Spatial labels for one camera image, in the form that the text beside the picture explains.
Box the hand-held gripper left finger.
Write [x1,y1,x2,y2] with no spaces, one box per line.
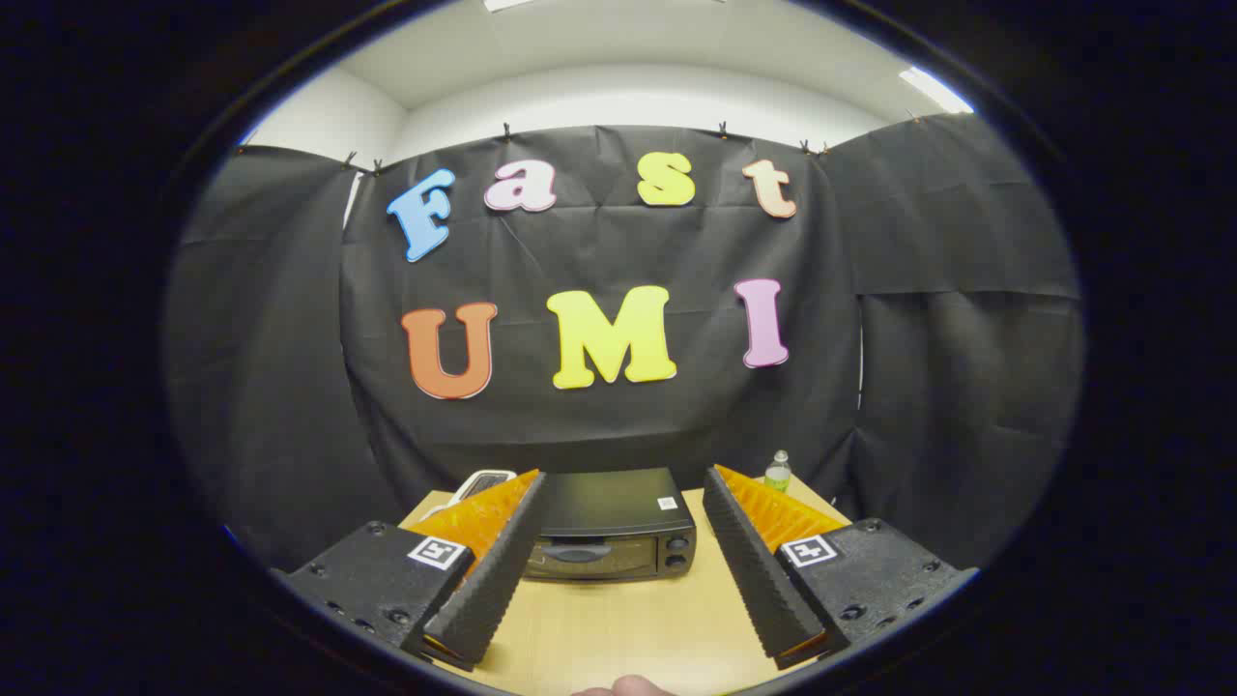
[273,470,548,673]

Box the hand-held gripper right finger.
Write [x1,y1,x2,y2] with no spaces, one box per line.
[703,464,979,670]

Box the black toaster oven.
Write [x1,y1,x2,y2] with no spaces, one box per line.
[525,468,698,582]

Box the white slot toaster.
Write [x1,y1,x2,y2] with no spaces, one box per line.
[425,469,519,518]

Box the black backdrop cloth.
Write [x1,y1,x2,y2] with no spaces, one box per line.
[164,114,1085,571]

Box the ceiling light panel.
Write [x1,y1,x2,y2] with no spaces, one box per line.
[899,66,975,115]

